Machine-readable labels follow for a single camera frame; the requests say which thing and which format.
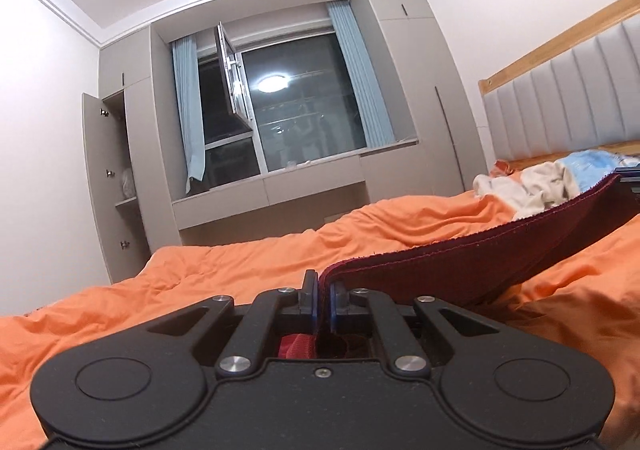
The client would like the open wardrobe door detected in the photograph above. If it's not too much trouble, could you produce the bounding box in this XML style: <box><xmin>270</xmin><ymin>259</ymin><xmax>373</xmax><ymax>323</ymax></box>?
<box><xmin>81</xmin><ymin>92</ymin><xmax>151</xmax><ymax>283</ymax></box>

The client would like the left light blue curtain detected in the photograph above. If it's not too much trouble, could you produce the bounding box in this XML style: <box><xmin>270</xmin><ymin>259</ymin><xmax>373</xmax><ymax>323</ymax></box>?
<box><xmin>171</xmin><ymin>35</ymin><xmax>205</xmax><ymax>193</ymax></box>

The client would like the orange bed duvet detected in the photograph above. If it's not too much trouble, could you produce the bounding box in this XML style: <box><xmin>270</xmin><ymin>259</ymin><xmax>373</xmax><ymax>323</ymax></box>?
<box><xmin>1</xmin><ymin>192</ymin><xmax>639</xmax><ymax>449</ymax></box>

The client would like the light blue garment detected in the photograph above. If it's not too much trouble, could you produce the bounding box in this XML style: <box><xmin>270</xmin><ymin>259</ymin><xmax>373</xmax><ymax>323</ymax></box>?
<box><xmin>560</xmin><ymin>150</ymin><xmax>639</xmax><ymax>193</ymax></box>

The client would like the cream beige garment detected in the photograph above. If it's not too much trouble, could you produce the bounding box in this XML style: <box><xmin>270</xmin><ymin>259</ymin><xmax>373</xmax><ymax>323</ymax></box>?
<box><xmin>473</xmin><ymin>161</ymin><xmax>582</xmax><ymax>220</ymax></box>

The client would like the right light blue curtain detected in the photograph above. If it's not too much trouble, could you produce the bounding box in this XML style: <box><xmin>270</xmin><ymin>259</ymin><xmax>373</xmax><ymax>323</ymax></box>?
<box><xmin>326</xmin><ymin>0</ymin><xmax>395</xmax><ymax>149</ymax></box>

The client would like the dark red long-sleeve sweater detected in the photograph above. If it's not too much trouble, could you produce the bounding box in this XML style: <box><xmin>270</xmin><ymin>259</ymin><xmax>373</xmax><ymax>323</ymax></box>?
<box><xmin>278</xmin><ymin>172</ymin><xmax>640</xmax><ymax>362</ymax></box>

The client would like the open window sash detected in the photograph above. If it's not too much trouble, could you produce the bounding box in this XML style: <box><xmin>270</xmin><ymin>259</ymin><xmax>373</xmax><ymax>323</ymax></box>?
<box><xmin>215</xmin><ymin>23</ymin><xmax>253</xmax><ymax>129</ymax></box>

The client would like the grey built-in wardrobe unit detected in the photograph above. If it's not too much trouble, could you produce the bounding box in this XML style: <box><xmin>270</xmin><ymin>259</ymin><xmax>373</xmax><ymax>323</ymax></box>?
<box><xmin>99</xmin><ymin>0</ymin><xmax>487</xmax><ymax>249</ymax></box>

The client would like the light blue curtain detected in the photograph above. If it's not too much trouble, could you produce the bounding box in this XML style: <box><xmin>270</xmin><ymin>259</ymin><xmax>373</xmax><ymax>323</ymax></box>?
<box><xmin>171</xmin><ymin>35</ymin><xmax>205</xmax><ymax>193</ymax></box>
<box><xmin>326</xmin><ymin>0</ymin><xmax>395</xmax><ymax>149</ymax></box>

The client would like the grey padded wooden headboard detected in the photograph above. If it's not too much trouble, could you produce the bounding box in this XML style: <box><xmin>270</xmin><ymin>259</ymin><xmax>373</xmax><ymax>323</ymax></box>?
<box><xmin>478</xmin><ymin>0</ymin><xmax>639</xmax><ymax>169</ymax></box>

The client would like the large window glass pane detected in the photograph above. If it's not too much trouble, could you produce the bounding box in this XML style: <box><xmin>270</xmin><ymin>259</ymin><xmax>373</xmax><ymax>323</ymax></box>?
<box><xmin>242</xmin><ymin>32</ymin><xmax>366</xmax><ymax>171</ymax></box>

